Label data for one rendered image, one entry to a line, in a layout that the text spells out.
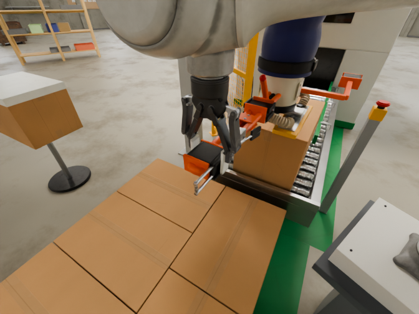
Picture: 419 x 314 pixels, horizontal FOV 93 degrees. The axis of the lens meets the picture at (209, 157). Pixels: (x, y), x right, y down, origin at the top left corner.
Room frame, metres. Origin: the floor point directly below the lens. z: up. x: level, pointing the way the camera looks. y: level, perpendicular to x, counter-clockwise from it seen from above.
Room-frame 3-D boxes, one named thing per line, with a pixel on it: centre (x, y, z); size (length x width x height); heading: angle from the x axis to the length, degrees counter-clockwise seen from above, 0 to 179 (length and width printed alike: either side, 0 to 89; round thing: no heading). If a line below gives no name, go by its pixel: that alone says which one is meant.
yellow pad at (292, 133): (0.85, -0.40, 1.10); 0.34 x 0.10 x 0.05; 147
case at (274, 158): (1.21, -0.49, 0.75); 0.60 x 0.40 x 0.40; 148
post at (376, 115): (1.14, -1.04, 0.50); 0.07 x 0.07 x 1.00; 60
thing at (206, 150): (0.40, 0.01, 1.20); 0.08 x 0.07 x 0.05; 147
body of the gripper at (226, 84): (0.40, 0.00, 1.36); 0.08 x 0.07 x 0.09; 56
